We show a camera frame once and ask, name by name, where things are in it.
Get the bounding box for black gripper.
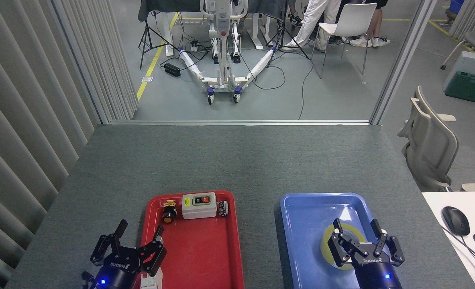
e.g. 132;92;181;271
328;219;405;289
90;219;167;289

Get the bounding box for yellow tape roll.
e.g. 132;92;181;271
320;223;368;270

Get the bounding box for white plastic block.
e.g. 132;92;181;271
140;267;163;289

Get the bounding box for orange push button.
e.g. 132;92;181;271
162;200;177;224

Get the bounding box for blue plastic tray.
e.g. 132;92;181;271
280;193;402;289

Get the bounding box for red plastic tray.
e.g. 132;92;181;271
135;190;245;289

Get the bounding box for white desk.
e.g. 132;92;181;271
422;191;475;289

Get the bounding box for black computer mouse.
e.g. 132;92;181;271
441;206;471;236

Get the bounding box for beige office chair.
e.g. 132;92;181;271
397;85;459;192

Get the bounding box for grey vertical blinds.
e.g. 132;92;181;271
0;0;138;289

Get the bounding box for green case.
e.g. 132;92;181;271
445;71;475;104

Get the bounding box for white stand on wheels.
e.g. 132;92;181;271
178;0;278;106

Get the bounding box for person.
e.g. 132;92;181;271
330;0;391;48
279;0;342;53

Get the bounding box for black tripod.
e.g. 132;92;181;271
265;0;311;69
138;10;180;71

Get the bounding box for white chair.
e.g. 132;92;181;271
311;3;377;79

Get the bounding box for desk with black cloth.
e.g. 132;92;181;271
138;0;290;57

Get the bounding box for blue bin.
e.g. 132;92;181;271
446;0;465;22

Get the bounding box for grey switch box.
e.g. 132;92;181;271
181;192;217;220

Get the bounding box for black mouse cable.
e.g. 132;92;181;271
438;225;475;270

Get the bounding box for black floor cable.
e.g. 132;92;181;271
298;60;315;121

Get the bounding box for silver table rail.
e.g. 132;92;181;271
108;120;371;126

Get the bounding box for silver post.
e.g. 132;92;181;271
369;0;438;126

